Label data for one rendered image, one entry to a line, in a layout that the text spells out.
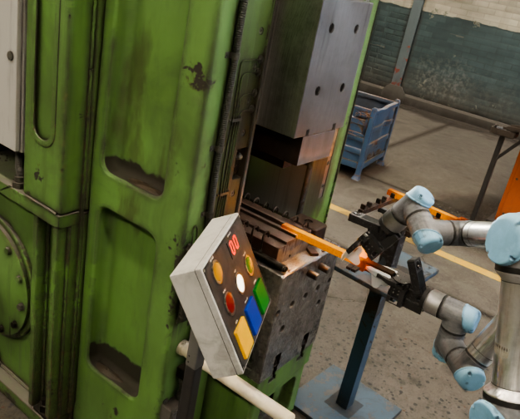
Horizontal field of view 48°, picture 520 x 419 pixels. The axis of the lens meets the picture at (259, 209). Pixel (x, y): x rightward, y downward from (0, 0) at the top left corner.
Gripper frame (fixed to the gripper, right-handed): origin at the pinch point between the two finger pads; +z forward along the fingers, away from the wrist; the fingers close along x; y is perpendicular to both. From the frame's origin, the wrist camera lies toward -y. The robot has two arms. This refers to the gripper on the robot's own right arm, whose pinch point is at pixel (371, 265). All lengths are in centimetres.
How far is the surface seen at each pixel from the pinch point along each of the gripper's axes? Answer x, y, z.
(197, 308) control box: -73, -10, 10
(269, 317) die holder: -16.0, 25.5, 23.3
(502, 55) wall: 754, -7, 168
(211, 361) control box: -71, 3, 5
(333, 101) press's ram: 2, -46, 27
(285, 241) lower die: -7.7, 1.4, 28.1
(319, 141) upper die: -1.6, -33.1, 27.3
